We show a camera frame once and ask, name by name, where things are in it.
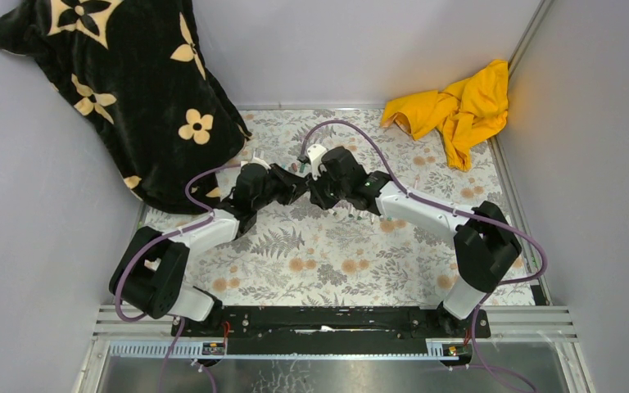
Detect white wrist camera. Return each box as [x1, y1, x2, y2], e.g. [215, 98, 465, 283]
[240, 156, 270, 170]
[305, 144, 328, 180]

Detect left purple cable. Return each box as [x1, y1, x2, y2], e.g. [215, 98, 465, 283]
[113, 164, 245, 393]

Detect yellow cloth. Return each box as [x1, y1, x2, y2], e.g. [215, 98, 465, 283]
[380, 60, 509, 172]

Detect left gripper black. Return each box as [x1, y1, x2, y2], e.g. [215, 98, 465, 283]
[252, 164, 309, 213]

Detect black floral blanket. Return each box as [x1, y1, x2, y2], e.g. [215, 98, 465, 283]
[0, 1, 251, 215]

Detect floral patterned table mat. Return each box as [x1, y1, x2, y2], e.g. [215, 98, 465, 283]
[184, 110, 507, 306]

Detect aluminium frame rails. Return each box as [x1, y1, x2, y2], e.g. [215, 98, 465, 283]
[93, 305, 595, 392]

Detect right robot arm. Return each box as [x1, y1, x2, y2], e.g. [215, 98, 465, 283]
[299, 144, 522, 337]

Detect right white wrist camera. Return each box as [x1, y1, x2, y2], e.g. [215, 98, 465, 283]
[305, 144, 328, 180]

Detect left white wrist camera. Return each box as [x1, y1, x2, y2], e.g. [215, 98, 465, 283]
[240, 156, 270, 170]

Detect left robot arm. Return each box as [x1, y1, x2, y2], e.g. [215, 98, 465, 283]
[109, 163, 312, 337]

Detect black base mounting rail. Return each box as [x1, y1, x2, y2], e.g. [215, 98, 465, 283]
[171, 306, 491, 355]

